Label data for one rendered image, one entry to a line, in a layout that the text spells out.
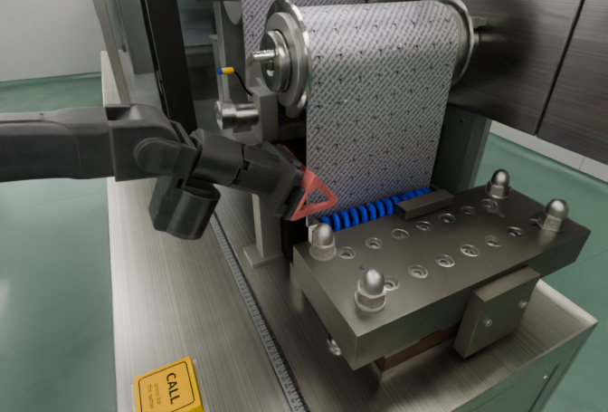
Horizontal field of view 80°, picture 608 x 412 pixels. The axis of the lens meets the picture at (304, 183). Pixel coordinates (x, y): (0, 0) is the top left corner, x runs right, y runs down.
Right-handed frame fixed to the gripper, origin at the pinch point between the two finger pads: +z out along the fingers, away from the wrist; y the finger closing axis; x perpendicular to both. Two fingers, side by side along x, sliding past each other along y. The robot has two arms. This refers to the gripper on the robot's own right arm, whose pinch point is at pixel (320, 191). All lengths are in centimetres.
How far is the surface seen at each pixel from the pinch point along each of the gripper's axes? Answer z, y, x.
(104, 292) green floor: 8, -116, -119
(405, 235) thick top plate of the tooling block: 10.6, 8.7, 0.2
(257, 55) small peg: -15.7, -3.7, 12.7
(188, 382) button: -12.2, 9.9, -25.0
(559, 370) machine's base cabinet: 40.5, 25.7, -8.7
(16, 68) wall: -81, -557, -145
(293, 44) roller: -13.1, -1.4, 15.7
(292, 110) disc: -8.2, -3.3, 8.5
